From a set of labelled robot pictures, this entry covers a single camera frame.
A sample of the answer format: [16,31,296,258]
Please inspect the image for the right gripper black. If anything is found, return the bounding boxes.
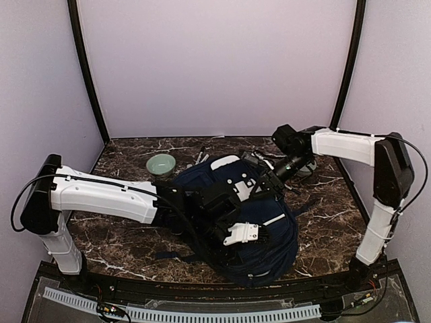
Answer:
[249,152,310,201]

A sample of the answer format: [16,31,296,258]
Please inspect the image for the navy blue student backpack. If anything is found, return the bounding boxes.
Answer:
[155,155,309,287]

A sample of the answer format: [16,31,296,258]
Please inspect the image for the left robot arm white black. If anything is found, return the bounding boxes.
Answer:
[14,154,262,293]

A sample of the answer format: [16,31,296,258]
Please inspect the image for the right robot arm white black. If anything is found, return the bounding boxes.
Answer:
[248,124,416,292]

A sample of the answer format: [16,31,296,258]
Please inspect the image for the pale green bowl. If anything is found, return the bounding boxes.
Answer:
[296,160,317,178]
[146,153,176,176]

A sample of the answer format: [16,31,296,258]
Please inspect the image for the black capped marker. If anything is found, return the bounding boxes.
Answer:
[195,146,206,165]

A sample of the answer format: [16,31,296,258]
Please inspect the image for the small circuit board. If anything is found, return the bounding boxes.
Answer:
[96,302,125,318]

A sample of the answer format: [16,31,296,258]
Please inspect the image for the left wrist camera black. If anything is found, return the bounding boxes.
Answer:
[201,182,241,222]

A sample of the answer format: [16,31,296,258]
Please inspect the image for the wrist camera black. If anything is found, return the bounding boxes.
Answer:
[271,124,304,155]
[201,182,241,222]

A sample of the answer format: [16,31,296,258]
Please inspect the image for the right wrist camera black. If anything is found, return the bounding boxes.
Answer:
[271,124,304,155]

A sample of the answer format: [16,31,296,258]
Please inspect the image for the grey slotted cable duct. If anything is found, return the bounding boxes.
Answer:
[42,287,321,322]

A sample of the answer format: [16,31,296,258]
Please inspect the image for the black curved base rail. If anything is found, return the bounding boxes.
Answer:
[33,258,398,307]

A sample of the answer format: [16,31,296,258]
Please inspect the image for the right black frame post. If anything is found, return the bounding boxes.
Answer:
[329,0,366,131]

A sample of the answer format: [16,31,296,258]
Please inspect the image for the black frame post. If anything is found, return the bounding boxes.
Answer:
[67,0,110,145]
[329,0,366,131]

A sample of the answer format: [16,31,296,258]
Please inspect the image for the left black frame post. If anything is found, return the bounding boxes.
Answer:
[67,0,110,145]

